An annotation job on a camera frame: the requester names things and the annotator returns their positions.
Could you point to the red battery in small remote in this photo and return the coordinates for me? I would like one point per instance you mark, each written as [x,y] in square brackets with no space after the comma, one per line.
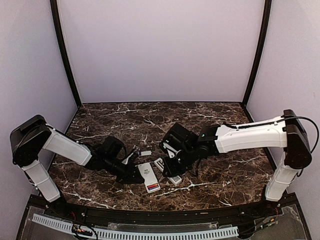
[153,186]

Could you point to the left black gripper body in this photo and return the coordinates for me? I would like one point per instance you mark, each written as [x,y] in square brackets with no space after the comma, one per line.
[120,170]

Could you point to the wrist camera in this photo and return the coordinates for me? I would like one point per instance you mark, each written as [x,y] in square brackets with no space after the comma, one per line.
[131,156]
[168,149]

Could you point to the black front table rail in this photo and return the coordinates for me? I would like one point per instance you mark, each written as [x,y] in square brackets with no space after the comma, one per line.
[233,215]

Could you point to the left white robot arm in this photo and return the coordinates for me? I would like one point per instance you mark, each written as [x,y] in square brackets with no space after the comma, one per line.
[35,135]

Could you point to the white slotted cable duct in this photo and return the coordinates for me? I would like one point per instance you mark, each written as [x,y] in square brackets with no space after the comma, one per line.
[119,231]

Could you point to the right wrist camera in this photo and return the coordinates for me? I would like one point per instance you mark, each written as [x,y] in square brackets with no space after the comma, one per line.
[168,149]

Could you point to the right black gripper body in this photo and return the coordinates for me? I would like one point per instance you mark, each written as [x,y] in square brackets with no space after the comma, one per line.
[183,164]

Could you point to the long white remote control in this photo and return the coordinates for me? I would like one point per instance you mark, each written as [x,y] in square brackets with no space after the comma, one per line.
[160,165]

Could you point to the right black frame post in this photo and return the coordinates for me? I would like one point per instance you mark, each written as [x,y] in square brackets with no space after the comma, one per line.
[258,53]

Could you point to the small white remote control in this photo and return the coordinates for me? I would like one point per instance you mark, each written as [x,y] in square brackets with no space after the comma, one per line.
[149,176]

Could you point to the black frame post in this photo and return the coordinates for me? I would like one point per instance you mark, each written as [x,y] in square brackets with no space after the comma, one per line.
[63,52]
[258,53]

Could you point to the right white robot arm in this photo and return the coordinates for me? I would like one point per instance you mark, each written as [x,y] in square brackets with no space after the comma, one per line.
[184,147]

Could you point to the white battery cover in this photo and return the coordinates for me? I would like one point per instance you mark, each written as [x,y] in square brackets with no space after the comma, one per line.
[145,153]

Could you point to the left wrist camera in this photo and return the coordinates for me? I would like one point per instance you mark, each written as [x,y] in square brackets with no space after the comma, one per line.
[131,156]

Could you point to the left black frame post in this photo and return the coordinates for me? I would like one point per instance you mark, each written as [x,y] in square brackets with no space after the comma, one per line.
[63,52]

